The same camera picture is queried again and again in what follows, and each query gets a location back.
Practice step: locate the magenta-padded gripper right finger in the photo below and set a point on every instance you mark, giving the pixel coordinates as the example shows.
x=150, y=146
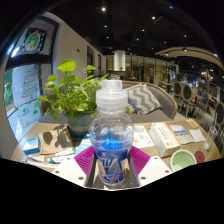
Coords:
x=155, y=168

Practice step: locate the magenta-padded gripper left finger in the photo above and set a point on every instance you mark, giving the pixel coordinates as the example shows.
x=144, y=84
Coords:
x=68, y=168

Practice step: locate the clear bottle with blue label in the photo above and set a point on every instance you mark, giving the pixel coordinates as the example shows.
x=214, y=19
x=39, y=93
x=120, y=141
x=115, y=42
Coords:
x=111, y=133

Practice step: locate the white ointment tube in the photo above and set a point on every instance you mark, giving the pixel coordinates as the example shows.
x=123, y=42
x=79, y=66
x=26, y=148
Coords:
x=61, y=159
x=65, y=152

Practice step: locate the light blue small box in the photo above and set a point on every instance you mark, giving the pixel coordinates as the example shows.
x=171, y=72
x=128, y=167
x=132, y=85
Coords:
x=83, y=145

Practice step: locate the pale green mug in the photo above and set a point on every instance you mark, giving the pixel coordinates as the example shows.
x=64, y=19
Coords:
x=182, y=160

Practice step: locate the white orange flat box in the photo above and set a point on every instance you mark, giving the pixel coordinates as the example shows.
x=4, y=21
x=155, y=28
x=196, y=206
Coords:
x=165, y=140

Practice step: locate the white leaflet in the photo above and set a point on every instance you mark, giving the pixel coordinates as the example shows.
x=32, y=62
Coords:
x=143, y=136

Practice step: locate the blue white small box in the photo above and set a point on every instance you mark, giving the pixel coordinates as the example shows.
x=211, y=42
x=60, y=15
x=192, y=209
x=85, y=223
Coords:
x=31, y=146

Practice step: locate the blue white card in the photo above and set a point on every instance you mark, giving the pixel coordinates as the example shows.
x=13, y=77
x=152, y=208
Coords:
x=177, y=129

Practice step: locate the flat round red coaster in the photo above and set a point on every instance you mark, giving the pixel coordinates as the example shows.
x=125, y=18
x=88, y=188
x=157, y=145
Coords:
x=200, y=156

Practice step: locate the white paper napkin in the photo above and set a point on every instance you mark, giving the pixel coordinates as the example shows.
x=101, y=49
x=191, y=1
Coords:
x=197, y=135

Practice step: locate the yellow square table sign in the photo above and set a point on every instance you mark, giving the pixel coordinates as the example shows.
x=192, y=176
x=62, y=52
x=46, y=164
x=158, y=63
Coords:
x=192, y=123

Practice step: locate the grey curved sofa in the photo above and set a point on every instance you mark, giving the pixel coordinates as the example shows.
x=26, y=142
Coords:
x=165, y=100

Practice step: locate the grey white chevron cushion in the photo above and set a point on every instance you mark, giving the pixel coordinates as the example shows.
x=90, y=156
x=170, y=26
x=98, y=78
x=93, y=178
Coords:
x=144, y=99

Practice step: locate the potted green plant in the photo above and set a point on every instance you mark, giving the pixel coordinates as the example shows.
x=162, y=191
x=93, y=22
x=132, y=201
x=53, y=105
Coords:
x=75, y=96

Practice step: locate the group of dining chairs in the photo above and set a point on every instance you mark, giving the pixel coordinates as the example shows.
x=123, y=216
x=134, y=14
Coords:
x=186, y=95

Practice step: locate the group of ceiling lights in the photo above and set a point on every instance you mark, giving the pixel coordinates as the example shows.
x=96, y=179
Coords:
x=103, y=9

